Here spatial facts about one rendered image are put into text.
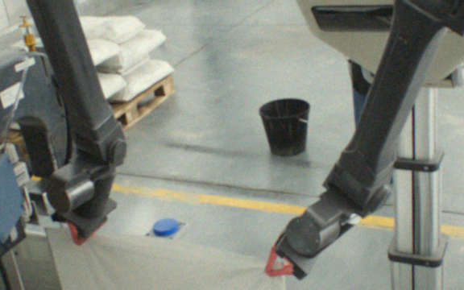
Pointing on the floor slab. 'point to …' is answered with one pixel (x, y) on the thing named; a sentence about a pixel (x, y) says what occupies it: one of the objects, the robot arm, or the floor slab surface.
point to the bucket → (286, 125)
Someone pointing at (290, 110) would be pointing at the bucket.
